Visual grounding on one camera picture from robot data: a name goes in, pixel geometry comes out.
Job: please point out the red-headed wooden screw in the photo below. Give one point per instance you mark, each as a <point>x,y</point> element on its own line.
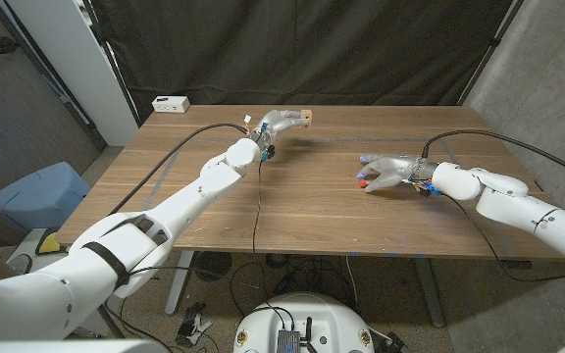
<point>362,183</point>

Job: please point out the grey ribbed torso module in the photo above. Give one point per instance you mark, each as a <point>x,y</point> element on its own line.
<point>287,342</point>

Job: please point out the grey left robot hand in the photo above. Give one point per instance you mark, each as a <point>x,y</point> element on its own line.
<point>272,122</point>

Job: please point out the white power strip box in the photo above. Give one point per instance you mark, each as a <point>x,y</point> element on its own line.
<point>170,104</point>

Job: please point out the round black floor fan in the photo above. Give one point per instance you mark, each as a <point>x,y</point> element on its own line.
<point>212,266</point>

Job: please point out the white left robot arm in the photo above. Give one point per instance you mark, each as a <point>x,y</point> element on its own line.
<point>189,201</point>

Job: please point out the black backdrop curtain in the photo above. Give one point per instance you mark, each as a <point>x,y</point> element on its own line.
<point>312,49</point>

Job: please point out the grey table leg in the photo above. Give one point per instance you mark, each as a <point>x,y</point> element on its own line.
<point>429,294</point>

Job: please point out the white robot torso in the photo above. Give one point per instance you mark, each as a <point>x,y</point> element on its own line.
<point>307,314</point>

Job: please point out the white pillar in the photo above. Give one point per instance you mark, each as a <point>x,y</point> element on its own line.
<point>81,64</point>

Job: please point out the wooden block with holes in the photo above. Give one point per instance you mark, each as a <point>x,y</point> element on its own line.
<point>306,117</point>

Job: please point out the black and white floor glove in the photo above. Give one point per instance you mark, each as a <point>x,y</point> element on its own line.
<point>191,326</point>

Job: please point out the white table leg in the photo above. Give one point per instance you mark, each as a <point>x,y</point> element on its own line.
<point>179,289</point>

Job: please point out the black backdrop frame pole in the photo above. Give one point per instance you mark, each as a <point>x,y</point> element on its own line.
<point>112,60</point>
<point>493,46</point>

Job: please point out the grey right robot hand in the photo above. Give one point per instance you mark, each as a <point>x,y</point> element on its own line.
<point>395,169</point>

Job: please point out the blue plastic bin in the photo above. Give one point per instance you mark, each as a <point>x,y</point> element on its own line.
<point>37,196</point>

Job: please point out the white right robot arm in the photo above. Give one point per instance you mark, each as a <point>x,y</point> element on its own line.
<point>508,201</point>

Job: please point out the black floor device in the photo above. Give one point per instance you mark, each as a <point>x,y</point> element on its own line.
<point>396,344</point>

